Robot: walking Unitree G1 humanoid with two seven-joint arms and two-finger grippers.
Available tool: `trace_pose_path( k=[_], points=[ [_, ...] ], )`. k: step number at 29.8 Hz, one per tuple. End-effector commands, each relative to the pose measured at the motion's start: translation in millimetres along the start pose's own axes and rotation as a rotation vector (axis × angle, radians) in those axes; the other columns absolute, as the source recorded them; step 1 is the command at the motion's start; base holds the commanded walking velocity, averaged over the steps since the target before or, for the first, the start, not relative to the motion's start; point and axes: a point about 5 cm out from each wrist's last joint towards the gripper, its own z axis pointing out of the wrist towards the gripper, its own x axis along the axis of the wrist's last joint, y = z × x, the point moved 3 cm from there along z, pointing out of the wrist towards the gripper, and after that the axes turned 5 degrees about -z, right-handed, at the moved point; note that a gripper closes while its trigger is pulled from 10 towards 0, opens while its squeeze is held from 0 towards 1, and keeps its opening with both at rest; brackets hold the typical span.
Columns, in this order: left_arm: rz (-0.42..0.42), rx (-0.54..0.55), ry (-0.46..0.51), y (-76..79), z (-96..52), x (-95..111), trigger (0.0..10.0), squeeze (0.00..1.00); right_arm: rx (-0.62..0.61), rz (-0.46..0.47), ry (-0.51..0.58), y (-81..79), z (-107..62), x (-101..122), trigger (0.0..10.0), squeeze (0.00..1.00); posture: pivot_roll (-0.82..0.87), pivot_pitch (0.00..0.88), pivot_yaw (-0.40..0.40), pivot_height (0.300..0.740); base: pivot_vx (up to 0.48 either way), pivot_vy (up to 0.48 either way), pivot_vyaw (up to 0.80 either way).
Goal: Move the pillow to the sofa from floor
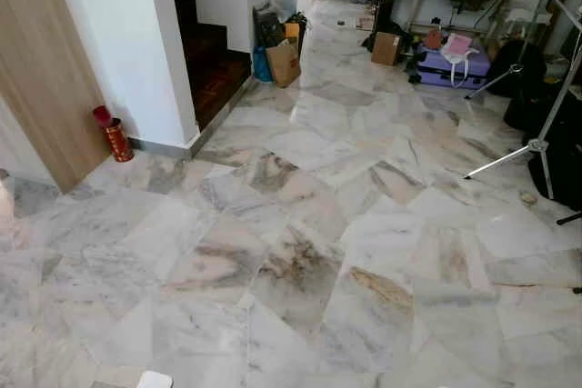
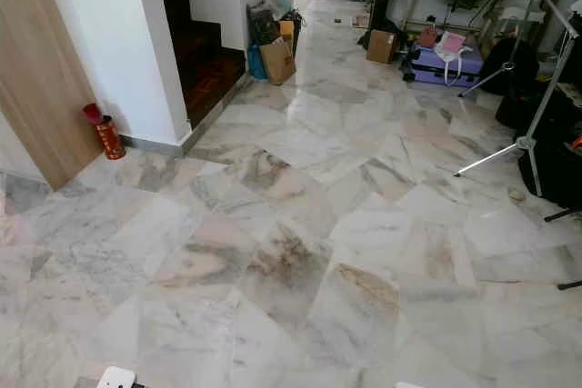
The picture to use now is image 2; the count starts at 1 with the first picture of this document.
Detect pink white tote bag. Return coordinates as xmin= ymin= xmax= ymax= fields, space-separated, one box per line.
xmin=435 ymin=31 xmax=470 ymax=85

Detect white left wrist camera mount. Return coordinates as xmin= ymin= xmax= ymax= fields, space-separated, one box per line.
xmin=96 ymin=367 xmax=138 ymax=388

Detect large black bag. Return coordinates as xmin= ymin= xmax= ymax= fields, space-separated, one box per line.
xmin=496 ymin=79 xmax=582 ymax=212

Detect purple suitcase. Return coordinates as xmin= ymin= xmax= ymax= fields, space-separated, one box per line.
xmin=409 ymin=41 xmax=486 ymax=87

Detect small plain cardboard box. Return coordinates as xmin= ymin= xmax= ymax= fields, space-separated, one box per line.
xmin=366 ymin=29 xmax=398 ymax=65

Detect dark wooden staircase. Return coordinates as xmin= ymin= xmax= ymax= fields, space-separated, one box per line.
xmin=162 ymin=0 xmax=249 ymax=128

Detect black bag pile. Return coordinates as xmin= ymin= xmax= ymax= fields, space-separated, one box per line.
xmin=247 ymin=6 xmax=304 ymax=45

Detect brown paper bag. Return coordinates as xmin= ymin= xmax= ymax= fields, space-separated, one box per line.
xmin=259 ymin=36 xmax=298 ymax=86

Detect black stand leg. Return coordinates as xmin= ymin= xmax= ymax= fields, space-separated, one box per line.
xmin=544 ymin=207 xmax=582 ymax=224

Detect blue bag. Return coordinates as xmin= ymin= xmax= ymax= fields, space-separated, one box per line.
xmin=246 ymin=43 xmax=267 ymax=81

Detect silver tripod stand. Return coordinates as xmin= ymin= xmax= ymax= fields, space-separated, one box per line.
xmin=455 ymin=43 xmax=582 ymax=198
xmin=459 ymin=0 xmax=582 ymax=98

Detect black backpack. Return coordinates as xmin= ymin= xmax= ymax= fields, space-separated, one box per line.
xmin=480 ymin=36 xmax=540 ymax=96

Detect red cylindrical tin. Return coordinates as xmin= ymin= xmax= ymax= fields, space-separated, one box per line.
xmin=83 ymin=103 xmax=127 ymax=161

